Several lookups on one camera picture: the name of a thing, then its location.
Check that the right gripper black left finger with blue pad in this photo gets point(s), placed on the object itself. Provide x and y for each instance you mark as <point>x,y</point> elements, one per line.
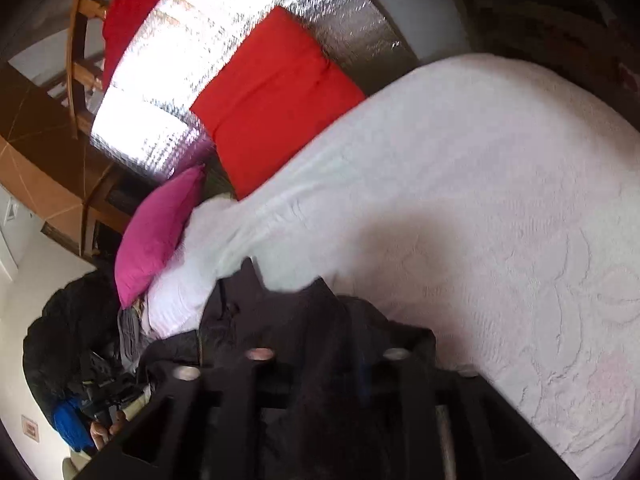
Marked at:
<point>202,423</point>

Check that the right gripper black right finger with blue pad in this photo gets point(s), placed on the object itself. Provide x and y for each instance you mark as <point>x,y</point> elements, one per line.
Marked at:
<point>437,424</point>

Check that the dark quilted zip jacket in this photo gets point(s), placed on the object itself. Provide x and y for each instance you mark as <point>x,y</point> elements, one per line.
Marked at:
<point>332,341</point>

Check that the blue garment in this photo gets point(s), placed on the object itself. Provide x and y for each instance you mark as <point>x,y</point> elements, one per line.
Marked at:
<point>67,421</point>

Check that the grey folded garment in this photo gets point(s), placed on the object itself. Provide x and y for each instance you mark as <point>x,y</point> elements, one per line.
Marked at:
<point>132,339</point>

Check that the black fluffy coat pile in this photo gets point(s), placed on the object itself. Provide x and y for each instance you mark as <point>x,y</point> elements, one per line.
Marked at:
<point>78,319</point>

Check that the pink pillow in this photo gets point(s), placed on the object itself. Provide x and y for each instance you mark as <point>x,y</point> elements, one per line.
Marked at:
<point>153,233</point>

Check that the white textured bedspread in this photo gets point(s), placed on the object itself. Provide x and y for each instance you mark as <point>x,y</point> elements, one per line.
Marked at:
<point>485,198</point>

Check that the brown curved wooden column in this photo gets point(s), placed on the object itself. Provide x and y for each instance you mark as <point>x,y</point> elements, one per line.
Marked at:
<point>84,198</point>

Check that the silver foil headboard panel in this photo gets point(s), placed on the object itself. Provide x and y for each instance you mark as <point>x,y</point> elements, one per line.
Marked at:
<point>145,122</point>

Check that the red square pillow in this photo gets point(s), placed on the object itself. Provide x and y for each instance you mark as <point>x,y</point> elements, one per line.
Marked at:
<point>275,95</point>

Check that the wooden stair railing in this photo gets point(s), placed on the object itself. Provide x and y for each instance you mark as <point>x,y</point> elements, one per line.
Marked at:
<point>82,73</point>

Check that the wooden side table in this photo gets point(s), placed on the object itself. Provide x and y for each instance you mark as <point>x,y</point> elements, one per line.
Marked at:
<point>593,43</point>

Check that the red cloth on railing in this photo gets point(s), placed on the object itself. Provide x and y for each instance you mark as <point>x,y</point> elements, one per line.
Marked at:
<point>123,20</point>

